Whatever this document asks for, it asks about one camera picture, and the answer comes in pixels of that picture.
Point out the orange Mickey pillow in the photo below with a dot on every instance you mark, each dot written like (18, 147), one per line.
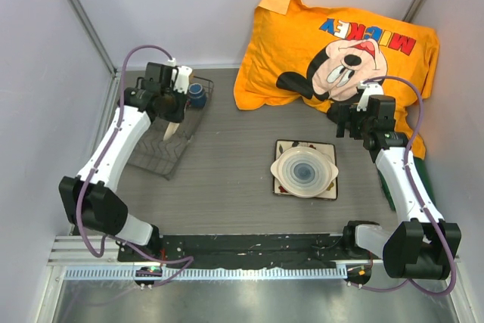
(322, 55)

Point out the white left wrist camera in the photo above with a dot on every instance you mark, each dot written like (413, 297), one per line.
(180, 76)

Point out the blue mug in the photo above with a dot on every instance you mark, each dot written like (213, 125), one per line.
(197, 95)

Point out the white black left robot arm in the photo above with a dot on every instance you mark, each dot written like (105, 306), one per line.
(89, 198)

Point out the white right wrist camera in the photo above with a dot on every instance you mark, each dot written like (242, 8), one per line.
(367, 89)

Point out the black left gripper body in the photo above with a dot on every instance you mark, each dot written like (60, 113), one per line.
(174, 106)

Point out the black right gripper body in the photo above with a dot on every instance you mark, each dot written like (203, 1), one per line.
(361, 116)

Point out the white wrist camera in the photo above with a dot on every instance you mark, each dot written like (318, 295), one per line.
(180, 76)
(367, 89)

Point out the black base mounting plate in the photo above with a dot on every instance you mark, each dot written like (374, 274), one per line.
(258, 251)

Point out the small cream plate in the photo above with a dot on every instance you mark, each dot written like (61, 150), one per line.
(170, 130)

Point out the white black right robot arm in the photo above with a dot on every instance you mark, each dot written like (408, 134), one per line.
(424, 245)

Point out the white slotted cable duct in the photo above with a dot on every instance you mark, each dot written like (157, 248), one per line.
(145, 273)

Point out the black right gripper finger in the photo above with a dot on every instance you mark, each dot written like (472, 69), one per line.
(342, 118)
(354, 126)

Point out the large white oval dish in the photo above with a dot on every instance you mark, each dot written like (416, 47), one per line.
(304, 172)

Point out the black wire dish rack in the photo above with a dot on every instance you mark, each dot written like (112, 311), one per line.
(162, 157)

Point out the aluminium frame rail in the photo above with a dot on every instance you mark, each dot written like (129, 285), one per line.
(70, 250)

